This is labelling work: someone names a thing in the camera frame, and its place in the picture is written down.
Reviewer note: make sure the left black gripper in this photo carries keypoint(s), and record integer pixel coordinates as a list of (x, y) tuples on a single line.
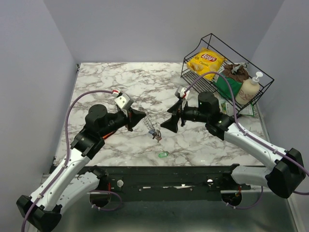
[(134, 116)]

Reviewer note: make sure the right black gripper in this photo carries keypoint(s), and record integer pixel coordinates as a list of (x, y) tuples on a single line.
[(176, 110)]

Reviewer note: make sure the metal disc with keyrings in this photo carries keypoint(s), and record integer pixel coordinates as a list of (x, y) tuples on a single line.
[(150, 125)]

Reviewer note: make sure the green tag key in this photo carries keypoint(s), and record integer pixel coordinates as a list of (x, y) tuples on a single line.
[(163, 154)]

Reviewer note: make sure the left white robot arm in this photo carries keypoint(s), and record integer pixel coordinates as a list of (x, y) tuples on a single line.
[(46, 205)]

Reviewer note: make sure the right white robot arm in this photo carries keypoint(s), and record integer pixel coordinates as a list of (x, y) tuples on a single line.
[(283, 170)]

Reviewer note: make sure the orange razor box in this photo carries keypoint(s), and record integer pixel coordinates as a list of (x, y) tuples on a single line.
[(109, 135)]

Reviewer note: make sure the green white snack packet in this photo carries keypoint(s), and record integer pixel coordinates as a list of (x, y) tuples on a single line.
[(226, 107)]

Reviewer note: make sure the yellow Lays chips bag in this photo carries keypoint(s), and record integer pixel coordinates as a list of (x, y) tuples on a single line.
[(205, 61)]

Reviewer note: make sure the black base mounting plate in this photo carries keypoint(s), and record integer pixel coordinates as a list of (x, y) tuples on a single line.
[(166, 183)]

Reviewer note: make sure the green brown snack bag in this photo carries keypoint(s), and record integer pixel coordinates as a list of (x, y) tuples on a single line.
[(235, 74)]

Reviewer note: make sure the cream pump lotion bottle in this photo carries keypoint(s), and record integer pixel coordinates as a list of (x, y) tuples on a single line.
[(249, 89)]

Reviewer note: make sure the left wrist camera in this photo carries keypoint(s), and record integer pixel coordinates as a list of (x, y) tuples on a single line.
[(123, 101)]

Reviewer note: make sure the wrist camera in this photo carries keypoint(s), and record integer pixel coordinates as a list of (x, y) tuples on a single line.
[(123, 101), (182, 93)]

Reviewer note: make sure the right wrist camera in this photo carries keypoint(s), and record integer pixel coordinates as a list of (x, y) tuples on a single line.
[(182, 93)]

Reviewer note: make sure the black wire basket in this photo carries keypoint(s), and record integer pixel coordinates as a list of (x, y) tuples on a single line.
[(212, 42)]

